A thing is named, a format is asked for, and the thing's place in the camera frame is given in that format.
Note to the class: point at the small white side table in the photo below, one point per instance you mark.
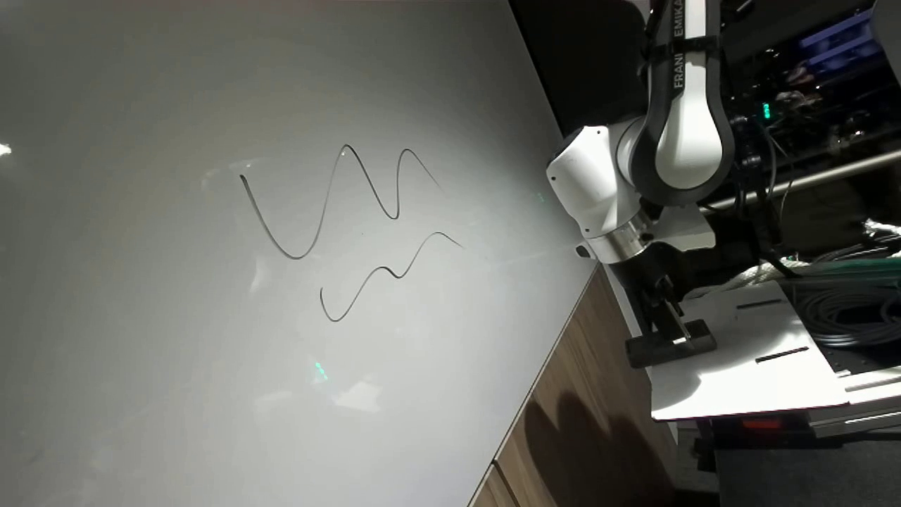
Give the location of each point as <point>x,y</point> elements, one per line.
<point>727,381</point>

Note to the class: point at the black whiteboard duster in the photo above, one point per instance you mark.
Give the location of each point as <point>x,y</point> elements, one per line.
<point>651,351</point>

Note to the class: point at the black marker on table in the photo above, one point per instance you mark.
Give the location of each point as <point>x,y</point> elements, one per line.
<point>785,352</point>

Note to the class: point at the metal horizontal rail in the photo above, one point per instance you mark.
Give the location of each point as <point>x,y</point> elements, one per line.
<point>826,176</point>

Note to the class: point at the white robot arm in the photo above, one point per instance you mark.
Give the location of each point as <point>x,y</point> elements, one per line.
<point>636,186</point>

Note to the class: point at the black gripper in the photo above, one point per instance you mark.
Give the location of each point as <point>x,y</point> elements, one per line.
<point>662,272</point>

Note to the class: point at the dark monitor screen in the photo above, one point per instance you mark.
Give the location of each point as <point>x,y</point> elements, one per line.
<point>842,44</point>

